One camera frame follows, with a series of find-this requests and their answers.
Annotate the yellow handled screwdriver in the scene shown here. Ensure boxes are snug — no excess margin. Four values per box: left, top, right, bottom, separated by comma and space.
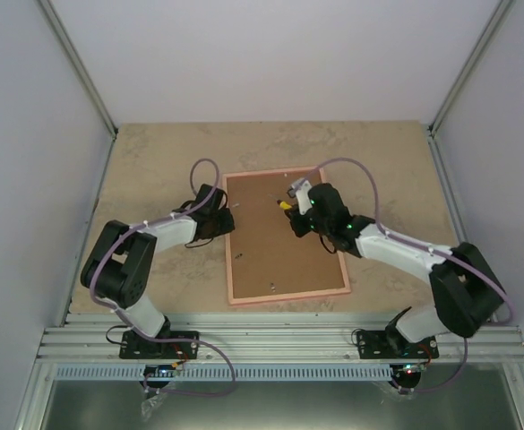
269, 194, 292, 211

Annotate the pink wooden photo frame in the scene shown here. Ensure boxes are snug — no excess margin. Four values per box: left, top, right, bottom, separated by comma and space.
222, 167, 351, 305

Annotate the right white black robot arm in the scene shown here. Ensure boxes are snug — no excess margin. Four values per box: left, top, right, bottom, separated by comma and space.
284, 179, 505, 357

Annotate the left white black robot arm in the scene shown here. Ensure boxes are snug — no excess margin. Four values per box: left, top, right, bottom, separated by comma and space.
80, 184, 235, 357

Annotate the clear plastic bag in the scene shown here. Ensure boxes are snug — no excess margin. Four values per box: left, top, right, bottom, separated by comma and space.
141, 392, 163, 422

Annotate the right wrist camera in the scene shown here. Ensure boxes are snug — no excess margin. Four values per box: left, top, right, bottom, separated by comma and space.
287, 178, 313, 215

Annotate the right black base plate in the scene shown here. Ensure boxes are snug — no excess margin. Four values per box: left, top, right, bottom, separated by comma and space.
351, 329, 440, 360

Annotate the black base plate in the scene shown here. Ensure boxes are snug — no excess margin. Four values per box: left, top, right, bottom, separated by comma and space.
118, 331, 200, 361
351, 329, 440, 360

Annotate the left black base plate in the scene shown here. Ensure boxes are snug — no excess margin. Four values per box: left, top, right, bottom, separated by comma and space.
118, 331, 200, 361

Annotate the aluminium rail base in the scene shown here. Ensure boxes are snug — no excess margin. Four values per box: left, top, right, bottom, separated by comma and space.
37, 313, 524, 364

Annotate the grey slotted cable duct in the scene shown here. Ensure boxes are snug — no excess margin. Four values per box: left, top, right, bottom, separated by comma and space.
55, 364, 393, 382

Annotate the left aluminium corner post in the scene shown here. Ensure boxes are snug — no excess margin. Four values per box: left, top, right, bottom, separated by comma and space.
36, 0, 118, 140

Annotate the aluminium corner post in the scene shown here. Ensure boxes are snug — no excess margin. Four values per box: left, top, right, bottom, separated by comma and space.
425, 0, 517, 138
36, 0, 118, 140

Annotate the right aluminium corner post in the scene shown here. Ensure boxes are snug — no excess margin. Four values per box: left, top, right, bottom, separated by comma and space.
425, 0, 517, 138

